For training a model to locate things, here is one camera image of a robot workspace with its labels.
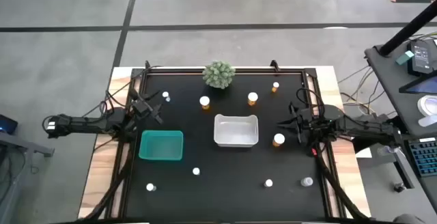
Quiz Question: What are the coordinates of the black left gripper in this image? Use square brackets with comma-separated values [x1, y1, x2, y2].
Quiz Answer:
[131, 90, 165, 125]

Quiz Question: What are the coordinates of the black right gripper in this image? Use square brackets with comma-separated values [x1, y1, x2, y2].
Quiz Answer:
[277, 101, 324, 138]

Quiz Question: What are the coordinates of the teal plastic bin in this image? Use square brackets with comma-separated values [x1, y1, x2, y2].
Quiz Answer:
[138, 130, 184, 162]

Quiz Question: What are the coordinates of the white plastic bin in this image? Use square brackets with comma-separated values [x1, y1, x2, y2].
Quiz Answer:
[213, 113, 259, 148]

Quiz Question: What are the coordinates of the green artificial succulent plant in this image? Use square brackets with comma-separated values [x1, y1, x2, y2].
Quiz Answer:
[201, 60, 236, 90]

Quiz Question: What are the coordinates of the clear plastic water bottle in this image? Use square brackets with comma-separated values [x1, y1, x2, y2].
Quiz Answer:
[377, 143, 400, 156]

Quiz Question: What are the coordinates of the grey side table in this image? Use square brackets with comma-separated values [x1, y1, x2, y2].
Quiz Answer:
[363, 29, 437, 218]

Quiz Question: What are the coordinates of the small teal box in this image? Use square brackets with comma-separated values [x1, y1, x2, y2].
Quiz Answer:
[395, 50, 415, 66]

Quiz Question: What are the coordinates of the dark laptop screen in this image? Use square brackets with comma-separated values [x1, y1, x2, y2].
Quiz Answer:
[398, 73, 437, 95]

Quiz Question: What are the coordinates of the white round object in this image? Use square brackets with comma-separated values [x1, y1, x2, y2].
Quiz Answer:
[417, 94, 437, 117]

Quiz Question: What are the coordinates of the backlit computer keyboard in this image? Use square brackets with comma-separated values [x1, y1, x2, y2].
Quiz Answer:
[408, 138, 437, 178]

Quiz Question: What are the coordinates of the grey metal desk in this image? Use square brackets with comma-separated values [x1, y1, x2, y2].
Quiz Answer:
[0, 131, 55, 224]

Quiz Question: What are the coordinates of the black tablet device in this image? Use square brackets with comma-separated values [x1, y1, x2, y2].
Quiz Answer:
[409, 38, 437, 76]

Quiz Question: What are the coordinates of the black pole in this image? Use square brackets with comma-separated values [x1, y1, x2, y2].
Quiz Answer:
[378, 0, 437, 57]

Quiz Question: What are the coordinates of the black device with blue light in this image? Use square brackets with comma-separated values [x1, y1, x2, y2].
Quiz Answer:
[0, 114, 18, 135]

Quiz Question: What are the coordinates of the black metal table frame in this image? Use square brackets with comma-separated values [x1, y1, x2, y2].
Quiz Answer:
[81, 59, 371, 224]

